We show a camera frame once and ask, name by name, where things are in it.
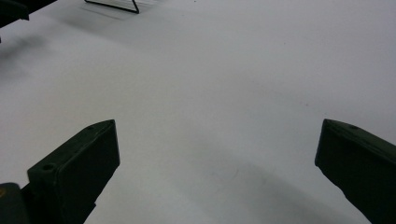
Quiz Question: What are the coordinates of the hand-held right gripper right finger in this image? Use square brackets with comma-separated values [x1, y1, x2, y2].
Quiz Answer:
[314, 118, 396, 224]

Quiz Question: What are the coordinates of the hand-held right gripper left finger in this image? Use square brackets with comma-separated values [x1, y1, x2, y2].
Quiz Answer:
[27, 119, 121, 224]

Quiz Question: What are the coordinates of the black wire rack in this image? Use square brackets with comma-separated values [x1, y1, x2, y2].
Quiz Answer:
[83, 0, 140, 15]

